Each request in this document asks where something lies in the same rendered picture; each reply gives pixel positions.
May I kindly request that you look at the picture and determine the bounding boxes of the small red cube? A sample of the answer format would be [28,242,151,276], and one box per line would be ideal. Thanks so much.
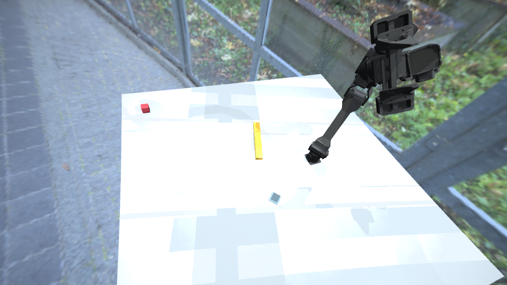
[141,104,150,113]

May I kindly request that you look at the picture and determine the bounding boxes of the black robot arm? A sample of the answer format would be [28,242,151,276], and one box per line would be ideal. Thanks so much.
[304,44,442,165]

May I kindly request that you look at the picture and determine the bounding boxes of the yellow bar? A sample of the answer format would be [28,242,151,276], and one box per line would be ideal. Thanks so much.
[253,122,263,160]

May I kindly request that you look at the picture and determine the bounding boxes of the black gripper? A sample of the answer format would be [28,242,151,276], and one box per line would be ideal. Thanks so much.
[365,9,419,116]

